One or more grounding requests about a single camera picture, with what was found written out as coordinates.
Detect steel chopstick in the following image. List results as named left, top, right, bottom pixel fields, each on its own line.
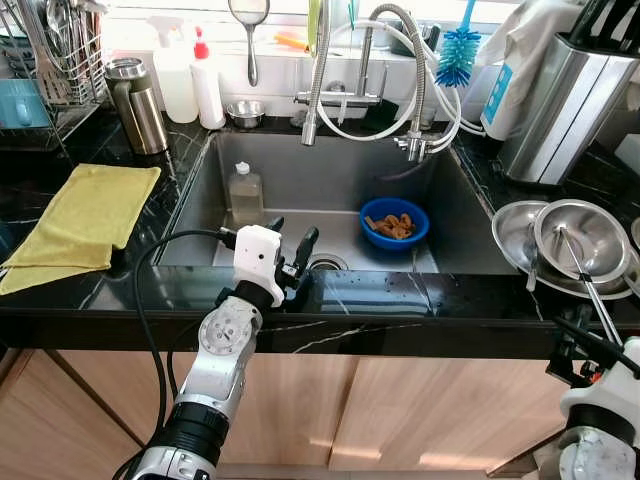
left=555, top=225, right=623, bottom=346

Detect steel fork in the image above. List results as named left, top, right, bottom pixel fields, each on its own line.
left=524, top=240, right=543, bottom=293

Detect wide steel plate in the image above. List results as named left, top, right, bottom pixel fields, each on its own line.
left=492, top=200, right=640, bottom=301

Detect steel sink drain strainer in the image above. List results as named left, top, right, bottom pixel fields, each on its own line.
left=305, top=252, right=349, bottom=273

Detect clear soap bottle white cap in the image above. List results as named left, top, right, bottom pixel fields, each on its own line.
left=228, top=162, right=265, bottom=229

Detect stainless steel sink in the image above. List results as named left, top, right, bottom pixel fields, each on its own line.
left=155, top=128, right=493, bottom=276

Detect brown food scraps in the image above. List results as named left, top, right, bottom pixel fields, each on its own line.
left=365, top=210, right=416, bottom=241

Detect blue plastic bowl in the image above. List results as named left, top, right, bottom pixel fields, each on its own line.
left=358, top=197, right=431, bottom=253

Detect deep steel bowl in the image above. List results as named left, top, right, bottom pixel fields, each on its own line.
left=533, top=198, right=631, bottom=281

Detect small steel bowl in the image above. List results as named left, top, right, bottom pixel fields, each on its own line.
left=226, top=99, right=267, bottom=129

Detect light wood cabinet door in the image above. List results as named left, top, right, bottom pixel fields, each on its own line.
left=330, top=355, right=601, bottom=473
left=0, top=348, right=141, bottom=480
left=55, top=350, right=359, bottom=468

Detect chrome upright mixer tap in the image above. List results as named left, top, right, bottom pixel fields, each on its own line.
left=294, top=25, right=386, bottom=126

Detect white bottle red cap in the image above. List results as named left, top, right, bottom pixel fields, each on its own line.
left=190, top=27, right=227, bottom=131

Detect white spray bottle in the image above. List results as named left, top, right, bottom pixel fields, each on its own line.
left=148, top=15, right=199, bottom=125

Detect steel thermos flask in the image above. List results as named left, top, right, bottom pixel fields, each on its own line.
left=104, top=57, right=169, bottom=156

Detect orange-yellow plastic utensil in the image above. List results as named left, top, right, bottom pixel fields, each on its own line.
left=275, top=30, right=311, bottom=51

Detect chrome spring gooseneck tap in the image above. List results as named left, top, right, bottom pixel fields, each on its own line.
left=365, top=3, right=441, bottom=163

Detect yellow dish cloth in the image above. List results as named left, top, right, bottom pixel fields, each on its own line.
left=0, top=163, right=163, bottom=296

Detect stainless steel knife block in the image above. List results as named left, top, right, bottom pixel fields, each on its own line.
left=497, top=32, right=639, bottom=188

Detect steel round skimmer ladle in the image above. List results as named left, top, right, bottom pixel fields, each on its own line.
left=228, top=0, right=271, bottom=88

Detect white water filter blue label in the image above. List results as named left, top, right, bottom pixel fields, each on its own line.
left=478, top=55, right=531, bottom=141

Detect blue bottle brush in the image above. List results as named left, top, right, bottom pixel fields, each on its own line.
left=435, top=0, right=483, bottom=89

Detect blue mug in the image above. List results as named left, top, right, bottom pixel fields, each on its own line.
left=0, top=78, right=49, bottom=131

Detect white draped cloth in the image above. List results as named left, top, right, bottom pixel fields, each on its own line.
left=497, top=0, right=640, bottom=96

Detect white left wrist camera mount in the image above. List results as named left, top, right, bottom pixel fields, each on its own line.
left=232, top=224, right=288, bottom=289

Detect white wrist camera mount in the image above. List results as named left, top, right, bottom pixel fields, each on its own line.
left=560, top=338, right=640, bottom=419
left=232, top=224, right=288, bottom=289

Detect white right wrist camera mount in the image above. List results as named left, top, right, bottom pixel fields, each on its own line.
left=560, top=338, right=640, bottom=419

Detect chrome spring hose spray head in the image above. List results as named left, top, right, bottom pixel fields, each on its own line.
left=302, top=0, right=336, bottom=149

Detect white flexible hose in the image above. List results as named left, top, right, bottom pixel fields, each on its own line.
left=316, top=20, right=461, bottom=143
left=425, top=85, right=493, bottom=151

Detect steel wire dish rack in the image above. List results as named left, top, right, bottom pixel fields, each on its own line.
left=0, top=0, right=109, bottom=151

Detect black knife handle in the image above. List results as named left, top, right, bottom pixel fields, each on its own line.
left=605, top=0, right=640, bottom=46
left=570, top=0, right=611, bottom=49

